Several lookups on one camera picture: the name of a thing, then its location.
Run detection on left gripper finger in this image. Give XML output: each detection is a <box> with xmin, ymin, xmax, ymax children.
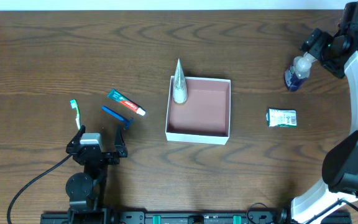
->
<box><xmin>67</xmin><ymin>125</ymin><xmax>86</xmax><ymax>149</ymax></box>
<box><xmin>114</xmin><ymin>126</ymin><xmax>126</xmax><ymax>152</ymax></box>

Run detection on blue pump soap bottle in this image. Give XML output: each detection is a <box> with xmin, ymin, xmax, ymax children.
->
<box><xmin>283</xmin><ymin>52</ymin><xmax>317</xmax><ymax>91</ymax></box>

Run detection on green white toothbrush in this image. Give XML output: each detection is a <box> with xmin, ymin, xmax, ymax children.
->
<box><xmin>70</xmin><ymin>99</ymin><xmax>81</xmax><ymax>129</ymax></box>

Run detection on white Pantene tube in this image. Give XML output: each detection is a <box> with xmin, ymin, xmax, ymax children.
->
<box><xmin>173</xmin><ymin>59</ymin><xmax>188</xmax><ymax>104</ymax></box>

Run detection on green soap bar package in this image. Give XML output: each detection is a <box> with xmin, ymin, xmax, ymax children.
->
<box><xmin>266</xmin><ymin>108</ymin><xmax>297</xmax><ymax>128</ymax></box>

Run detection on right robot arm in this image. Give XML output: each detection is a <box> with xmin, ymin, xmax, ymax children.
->
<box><xmin>283</xmin><ymin>1</ymin><xmax>358</xmax><ymax>223</ymax></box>

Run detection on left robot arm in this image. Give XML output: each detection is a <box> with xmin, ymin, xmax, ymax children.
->
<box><xmin>65</xmin><ymin>126</ymin><xmax>128</xmax><ymax>213</ymax></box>

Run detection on blue disposable razor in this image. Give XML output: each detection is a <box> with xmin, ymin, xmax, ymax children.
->
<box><xmin>102</xmin><ymin>106</ymin><xmax>133</xmax><ymax>129</ymax></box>

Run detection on Colgate toothpaste tube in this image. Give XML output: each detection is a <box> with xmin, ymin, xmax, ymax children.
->
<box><xmin>108</xmin><ymin>89</ymin><xmax>146</xmax><ymax>116</ymax></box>

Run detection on white box pink interior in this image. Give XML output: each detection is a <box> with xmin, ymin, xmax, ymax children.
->
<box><xmin>165</xmin><ymin>77</ymin><xmax>231</xmax><ymax>145</ymax></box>

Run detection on left black cable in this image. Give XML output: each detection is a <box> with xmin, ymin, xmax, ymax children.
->
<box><xmin>6</xmin><ymin>154</ymin><xmax>73</xmax><ymax>224</ymax></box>

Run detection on black cable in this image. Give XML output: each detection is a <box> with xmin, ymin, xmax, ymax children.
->
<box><xmin>303</xmin><ymin>198</ymin><xmax>358</xmax><ymax>224</ymax></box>
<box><xmin>6</xmin><ymin>154</ymin><xmax>73</xmax><ymax>224</ymax></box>

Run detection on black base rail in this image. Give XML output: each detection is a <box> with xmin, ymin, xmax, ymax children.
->
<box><xmin>40</xmin><ymin>210</ymin><xmax>352</xmax><ymax>224</ymax></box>

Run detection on right black cable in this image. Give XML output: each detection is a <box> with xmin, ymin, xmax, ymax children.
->
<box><xmin>303</xmin><ymin>198</ymin><xmax>358</xmax><ymax>224</ymax></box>

